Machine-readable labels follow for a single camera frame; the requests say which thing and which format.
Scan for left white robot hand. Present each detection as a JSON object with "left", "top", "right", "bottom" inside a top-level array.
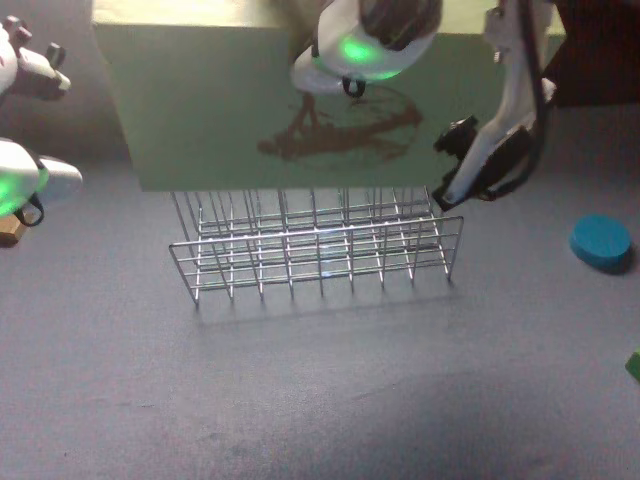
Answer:
[{"left": 0, "top": 15, "right": 84, "bottom": 229}]

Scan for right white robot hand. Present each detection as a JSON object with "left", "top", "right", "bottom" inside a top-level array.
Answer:
[{"left": 291, "top": 0, "right": 444, "bottom": 97}]

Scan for light green book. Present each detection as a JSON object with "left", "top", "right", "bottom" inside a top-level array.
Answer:
[{"left": 91, "top": 0, "right": 569, "bottom": 194}]

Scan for wooden block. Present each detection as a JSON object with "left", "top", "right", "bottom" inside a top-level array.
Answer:
[{"left": 0, "top": 208, "right": 32, "bottom": 247}]

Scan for dark brown cabinet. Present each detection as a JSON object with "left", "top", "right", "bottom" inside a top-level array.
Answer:
[{"left": 542, "top": 0, "right": 640, "bottom": 109}]

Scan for blue round block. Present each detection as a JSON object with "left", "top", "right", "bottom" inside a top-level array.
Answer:
[{"left": 568, "top": 213, "right": 632, "bottom": 275}]

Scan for grey table cloth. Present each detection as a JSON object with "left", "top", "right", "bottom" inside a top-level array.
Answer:
[{"left": 0, "top": 102, "right": 640, "bottom": 480}]

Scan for metal wire rack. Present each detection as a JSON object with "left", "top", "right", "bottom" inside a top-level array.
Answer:
[{"left": 168, "top": 187, "right": 465, "bottom": 307}]

